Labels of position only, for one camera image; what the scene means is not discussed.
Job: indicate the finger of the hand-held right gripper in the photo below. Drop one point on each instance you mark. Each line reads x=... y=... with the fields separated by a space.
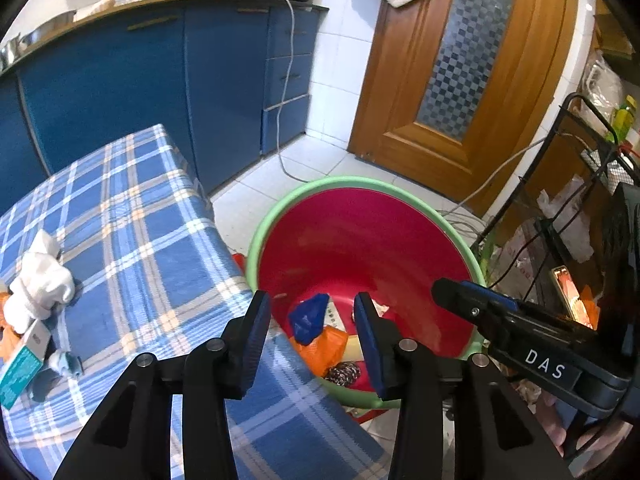
x=495 y=297
x=465 y=300

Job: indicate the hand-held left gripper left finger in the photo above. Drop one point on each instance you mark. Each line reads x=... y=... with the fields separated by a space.
x=252 y=350

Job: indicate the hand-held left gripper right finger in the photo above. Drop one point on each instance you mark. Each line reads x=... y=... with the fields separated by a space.
x=372 y=350

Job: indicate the orange cloth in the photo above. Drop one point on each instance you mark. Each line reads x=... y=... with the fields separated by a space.
x=325 y=350

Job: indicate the blue plastic bag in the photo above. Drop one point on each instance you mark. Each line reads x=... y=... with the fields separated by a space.
x=307 y=320

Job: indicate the red basin with green rim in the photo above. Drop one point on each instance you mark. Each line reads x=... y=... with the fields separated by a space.
x=360 y=240

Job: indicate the grey blue cloth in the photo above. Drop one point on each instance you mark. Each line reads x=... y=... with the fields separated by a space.
x=60 y=367

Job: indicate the white tissue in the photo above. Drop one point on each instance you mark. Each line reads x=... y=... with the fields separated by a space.
x=40 y=280

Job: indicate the teal and white carton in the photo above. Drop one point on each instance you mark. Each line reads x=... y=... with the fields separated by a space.
x=20 y=370

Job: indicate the person's right hand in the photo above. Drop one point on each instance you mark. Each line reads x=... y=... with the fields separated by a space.
x=555 y=432

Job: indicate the smartphone with lit screen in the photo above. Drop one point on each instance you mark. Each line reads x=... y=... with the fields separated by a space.
x=567 y=292

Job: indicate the clear plastic bag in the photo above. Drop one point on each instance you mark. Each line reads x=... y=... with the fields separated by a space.
x=570 y=220

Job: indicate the blue plaid tablecloth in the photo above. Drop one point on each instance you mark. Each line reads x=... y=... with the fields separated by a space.
x=140 y=260

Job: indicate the wooden door with glass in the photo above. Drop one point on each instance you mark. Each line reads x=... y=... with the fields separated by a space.
x=400 y=110

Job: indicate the yellow green bottle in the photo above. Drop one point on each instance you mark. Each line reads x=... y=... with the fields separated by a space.
x=625 y=120

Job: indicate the large white plastic bag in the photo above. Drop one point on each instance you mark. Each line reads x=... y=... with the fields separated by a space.
x=602 y=90

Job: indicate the blue base cabinet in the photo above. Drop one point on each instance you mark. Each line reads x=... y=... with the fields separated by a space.
x=125 y=85

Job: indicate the steel bowl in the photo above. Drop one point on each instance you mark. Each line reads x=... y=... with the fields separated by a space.
x=15 y=50

